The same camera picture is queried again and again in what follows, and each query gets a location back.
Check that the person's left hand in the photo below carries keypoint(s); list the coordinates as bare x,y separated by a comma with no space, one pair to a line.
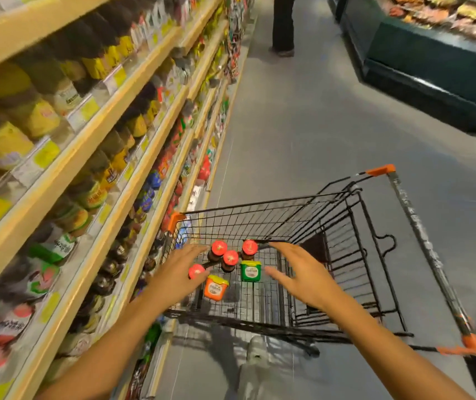
171,279

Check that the person's right hand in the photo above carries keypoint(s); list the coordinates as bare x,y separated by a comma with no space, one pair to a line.
308,281

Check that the person's left thumb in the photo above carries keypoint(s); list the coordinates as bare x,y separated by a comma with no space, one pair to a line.
196,286

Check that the person's right thumb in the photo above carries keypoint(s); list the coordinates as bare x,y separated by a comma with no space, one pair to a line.
276,276

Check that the person's right forearm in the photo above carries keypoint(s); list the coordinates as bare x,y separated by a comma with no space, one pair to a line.
388,349

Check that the person's left forearm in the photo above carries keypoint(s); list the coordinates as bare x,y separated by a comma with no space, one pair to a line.
113,345

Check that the red lid sauce bottle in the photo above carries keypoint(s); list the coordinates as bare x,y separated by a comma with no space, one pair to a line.
249,248
218,249
196,270
230,259

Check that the orange paste tub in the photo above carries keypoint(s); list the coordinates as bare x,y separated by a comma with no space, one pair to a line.
215,288

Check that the green paste tub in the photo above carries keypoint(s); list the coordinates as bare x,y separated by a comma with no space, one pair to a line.
250,272

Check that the person's white shoe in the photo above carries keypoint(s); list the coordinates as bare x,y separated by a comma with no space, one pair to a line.
258,349

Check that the row of small dark jars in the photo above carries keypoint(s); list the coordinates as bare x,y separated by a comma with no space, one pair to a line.
108,266

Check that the row of red blue packets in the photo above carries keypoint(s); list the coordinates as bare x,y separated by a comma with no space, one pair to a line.
156,174

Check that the wooden store shelving unit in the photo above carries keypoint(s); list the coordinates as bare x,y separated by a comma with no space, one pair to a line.
75,287

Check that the row of red green tubs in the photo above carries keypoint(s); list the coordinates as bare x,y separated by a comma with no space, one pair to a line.
8,320

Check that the row of yellow price tags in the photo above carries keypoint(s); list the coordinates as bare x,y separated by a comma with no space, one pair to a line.
46,154

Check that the row of assorted colourful packets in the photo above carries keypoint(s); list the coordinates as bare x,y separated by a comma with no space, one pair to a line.
221,58

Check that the row of yellow label bottles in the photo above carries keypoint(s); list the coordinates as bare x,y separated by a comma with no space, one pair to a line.
33,112

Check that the dark green display cooler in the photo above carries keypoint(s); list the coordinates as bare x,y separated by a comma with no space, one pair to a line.
429,74

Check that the row of packaged foods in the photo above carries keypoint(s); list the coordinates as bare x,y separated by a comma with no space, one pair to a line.
450,14

